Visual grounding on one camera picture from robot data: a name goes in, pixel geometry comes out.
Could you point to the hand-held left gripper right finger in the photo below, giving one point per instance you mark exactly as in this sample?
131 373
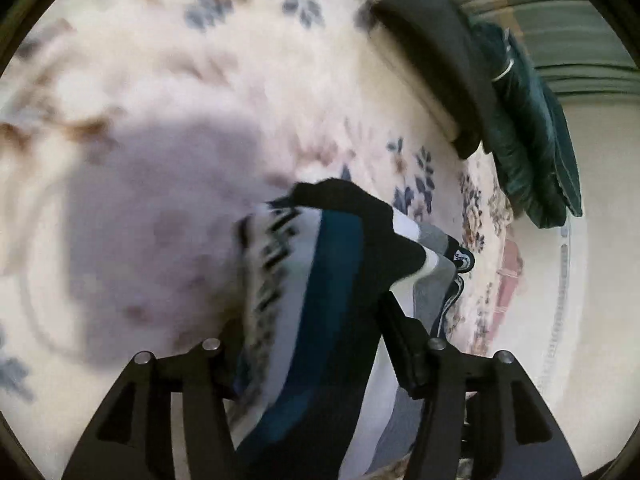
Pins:
402 340

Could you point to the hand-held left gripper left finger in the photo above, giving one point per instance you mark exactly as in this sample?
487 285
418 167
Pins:
220 365

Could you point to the striped knit garment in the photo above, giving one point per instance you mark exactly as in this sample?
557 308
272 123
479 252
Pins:
320 280

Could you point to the dark green garment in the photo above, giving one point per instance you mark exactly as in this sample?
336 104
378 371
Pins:
525 125

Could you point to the floral bedsheet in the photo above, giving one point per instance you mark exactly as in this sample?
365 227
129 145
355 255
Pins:
150 110

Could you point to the black folded cloth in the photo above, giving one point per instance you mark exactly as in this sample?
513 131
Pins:
440 50

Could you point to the green curtain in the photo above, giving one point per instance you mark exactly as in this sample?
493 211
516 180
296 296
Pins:
565 35

